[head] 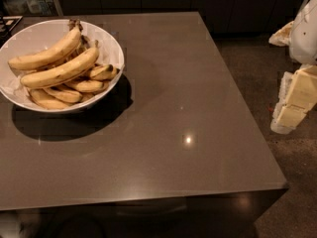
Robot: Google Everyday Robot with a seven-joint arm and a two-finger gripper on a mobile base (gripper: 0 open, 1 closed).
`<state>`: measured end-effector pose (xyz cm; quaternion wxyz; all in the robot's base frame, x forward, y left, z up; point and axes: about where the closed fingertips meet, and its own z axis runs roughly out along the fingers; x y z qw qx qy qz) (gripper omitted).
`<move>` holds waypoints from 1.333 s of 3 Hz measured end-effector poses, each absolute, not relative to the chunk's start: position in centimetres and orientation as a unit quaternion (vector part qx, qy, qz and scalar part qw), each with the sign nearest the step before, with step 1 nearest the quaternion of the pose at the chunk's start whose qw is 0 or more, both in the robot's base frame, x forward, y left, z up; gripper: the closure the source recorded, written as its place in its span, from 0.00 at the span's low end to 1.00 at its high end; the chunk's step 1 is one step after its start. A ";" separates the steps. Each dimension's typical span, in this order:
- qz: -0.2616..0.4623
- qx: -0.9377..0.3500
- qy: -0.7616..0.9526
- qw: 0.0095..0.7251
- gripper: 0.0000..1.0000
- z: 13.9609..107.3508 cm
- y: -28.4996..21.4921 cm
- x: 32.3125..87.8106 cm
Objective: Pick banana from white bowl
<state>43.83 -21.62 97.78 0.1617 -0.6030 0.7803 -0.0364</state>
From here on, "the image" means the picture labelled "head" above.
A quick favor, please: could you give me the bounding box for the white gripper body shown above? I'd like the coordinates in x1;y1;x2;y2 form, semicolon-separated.
289;0;317;64

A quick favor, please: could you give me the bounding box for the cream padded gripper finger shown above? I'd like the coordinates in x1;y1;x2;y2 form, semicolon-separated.
268;21;293;47
270;64;317;134

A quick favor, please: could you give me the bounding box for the long yellow banana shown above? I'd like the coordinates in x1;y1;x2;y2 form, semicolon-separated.
20;41;99;88

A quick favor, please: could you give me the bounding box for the short banana at right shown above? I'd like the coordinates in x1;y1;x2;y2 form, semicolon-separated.
85;64;117;80

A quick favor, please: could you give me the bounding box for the lower middle banana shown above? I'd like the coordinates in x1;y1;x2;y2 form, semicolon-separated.
65;79;108;92

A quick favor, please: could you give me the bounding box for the lower left banana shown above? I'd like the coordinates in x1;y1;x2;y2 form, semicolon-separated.
45;85;82;103

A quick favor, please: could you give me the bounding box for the white bowl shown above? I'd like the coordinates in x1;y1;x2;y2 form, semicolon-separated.
0;20;125;114

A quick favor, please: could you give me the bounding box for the bottom banana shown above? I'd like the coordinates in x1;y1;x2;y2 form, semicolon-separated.
29;89;69;110

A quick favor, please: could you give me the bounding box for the top yellow banana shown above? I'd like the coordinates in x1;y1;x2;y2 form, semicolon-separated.
8;20;82;70

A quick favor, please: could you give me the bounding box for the white paper liner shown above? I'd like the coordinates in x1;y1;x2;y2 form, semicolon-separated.
0;67;28;101

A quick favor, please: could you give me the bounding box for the black stovetop corner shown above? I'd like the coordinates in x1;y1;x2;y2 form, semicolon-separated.
0;15;22;46

